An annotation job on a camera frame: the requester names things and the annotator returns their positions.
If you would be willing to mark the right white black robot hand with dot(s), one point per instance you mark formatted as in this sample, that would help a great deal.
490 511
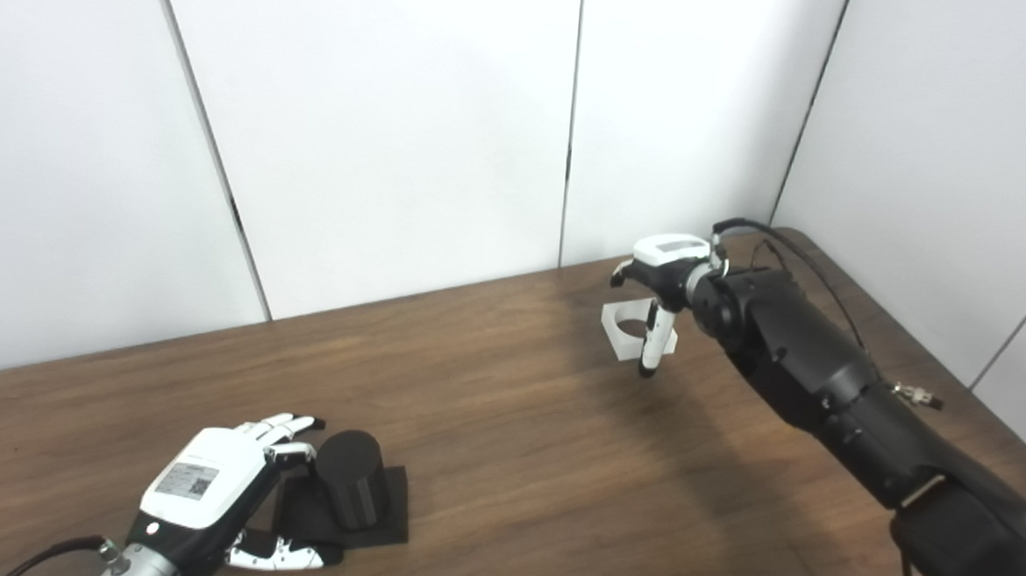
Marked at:
668 252

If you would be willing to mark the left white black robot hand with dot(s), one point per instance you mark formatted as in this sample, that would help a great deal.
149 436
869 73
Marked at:
204 482

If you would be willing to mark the white square piece with hole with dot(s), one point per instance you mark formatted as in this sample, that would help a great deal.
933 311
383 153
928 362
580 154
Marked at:
627 348

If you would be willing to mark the black peg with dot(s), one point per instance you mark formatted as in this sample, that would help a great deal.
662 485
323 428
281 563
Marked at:
353 482

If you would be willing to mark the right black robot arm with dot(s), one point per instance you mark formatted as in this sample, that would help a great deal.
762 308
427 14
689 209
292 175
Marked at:
825 375

